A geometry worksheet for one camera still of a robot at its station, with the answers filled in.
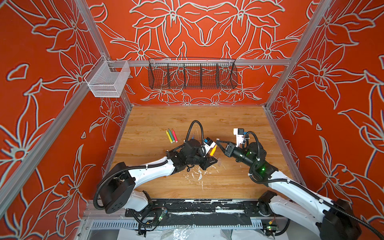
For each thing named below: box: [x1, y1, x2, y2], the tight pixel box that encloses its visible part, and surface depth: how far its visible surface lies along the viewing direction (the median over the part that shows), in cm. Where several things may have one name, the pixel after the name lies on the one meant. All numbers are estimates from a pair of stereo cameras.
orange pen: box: [210, 145, 218, 157], surface depth 74 cm
